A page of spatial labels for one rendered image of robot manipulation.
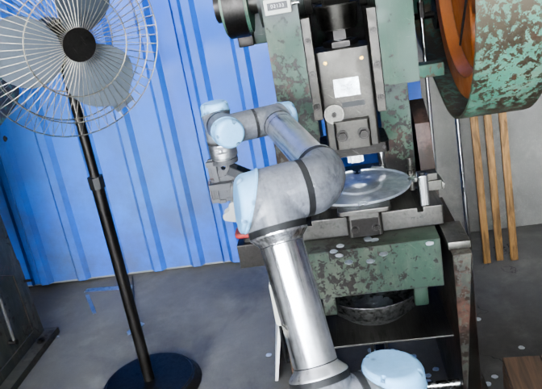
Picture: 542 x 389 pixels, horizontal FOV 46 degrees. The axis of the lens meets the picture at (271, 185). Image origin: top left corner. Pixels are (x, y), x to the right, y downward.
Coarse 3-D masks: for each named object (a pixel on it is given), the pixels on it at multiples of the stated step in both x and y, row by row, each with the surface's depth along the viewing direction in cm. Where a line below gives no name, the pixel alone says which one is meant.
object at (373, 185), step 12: (372, 168) 194; (348, 180) 189; (360, 180) 186; (372, 180) 184; (384, 180) 184; (396, 180) 182; (348, 192) 178; (360, 192) 177; (372, 192) 176; (384, 192) 175; (396, 192) 173; (336, 204) 171; (348, 204) 169; (360, 204) 170
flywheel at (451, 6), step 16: (448, 0) 201; (464, 0) 182; (448, 16) 201; (448, 32) 199; (464, 32) 188; (448, 48) 197; (464, 48) 191; (448, 64) 200; (464, 64) 188; (464, 80) 180; (464, 96) 183
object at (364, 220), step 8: (344, 208) 169; (352, 208) 168; (360, 208) 167; (368, 208) 166; (376, 208) 166; (384, 208) 166; (352, 216) 180; (360, 216) 180; (368, 216) 179; (376, 216) 179; (352, 224) 181; (360, 224) 180; (368, 224) 180; (376, 224) 180; (352, 232) 181; (360, 232) 181; (368, 232) 181; (376, 232) 181
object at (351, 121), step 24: (336, 48) 176; (360, 48) 174; (336, 72) 176; (360, 72) 176; (336, 96) 178; (360, 96) 178; (336, 120) 179; (360, 120) 177; (336, 144) 180; (360, 144) 179
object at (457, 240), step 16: (416, 112) 217; (416, 128) 214; (416, 144) 216; (416, 160) 223; (432, 160) 214; (448, 224) 182; (448, 240) 172; (464, 240) 171; (448, 256) 176; (464, 256) 168; (448, 272) 180; (464, 272) 170; (448, 288) 185; (464, 288) 172; (448, 304) 190; (464, 304) 173; (448, 320) 195; (464, 320) 175; (464, 336) 176; (448, 352) 205; (464, 352) 178; (448, 368) 211; (464, 368) 180; (480, 368) 215; (464, 384) 182; (480, 384) 181
